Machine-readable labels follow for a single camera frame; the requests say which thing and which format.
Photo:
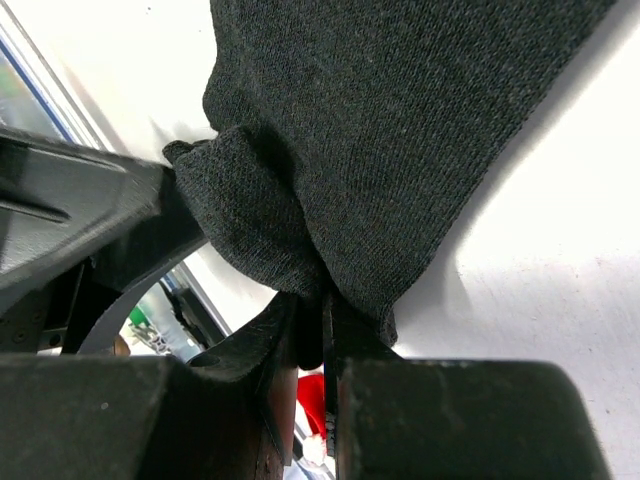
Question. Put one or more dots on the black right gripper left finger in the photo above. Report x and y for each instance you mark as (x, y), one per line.
(227, 414)

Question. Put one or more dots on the black sock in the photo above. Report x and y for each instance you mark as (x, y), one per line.
(350, 134)

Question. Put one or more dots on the red santa sock right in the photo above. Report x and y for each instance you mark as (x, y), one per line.
(311, 397)

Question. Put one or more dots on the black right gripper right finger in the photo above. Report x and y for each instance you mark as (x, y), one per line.
(393, 418)

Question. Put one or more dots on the aluminium rail frame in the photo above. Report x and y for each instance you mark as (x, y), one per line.
(91, 92)

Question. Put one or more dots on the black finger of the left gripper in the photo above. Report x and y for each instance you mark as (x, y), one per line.
(84, 235)

